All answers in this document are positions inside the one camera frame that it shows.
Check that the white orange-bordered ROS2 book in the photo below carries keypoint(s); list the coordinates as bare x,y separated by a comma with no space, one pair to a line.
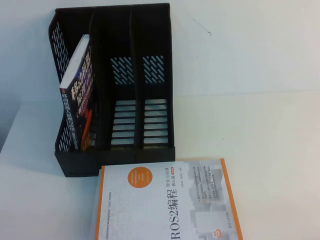
162,200

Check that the black plastic book stand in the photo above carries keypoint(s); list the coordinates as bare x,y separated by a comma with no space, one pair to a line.
155,155

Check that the dark mobile robot book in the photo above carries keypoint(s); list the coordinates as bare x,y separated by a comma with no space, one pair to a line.
75,100

